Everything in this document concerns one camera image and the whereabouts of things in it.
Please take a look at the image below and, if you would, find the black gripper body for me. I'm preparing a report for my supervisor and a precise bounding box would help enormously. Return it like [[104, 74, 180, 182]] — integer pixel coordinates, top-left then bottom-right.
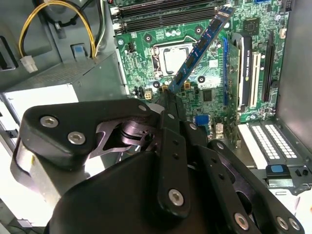
[[43, 151, 234, 234]]

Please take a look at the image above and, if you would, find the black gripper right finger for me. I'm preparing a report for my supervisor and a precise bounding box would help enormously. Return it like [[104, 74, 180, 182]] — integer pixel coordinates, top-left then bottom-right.
[[172, 94, 305, 234]]

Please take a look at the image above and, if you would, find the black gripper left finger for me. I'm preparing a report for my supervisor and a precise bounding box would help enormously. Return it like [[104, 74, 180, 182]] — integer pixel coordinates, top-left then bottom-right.
[[17, 90, 192, 216]]

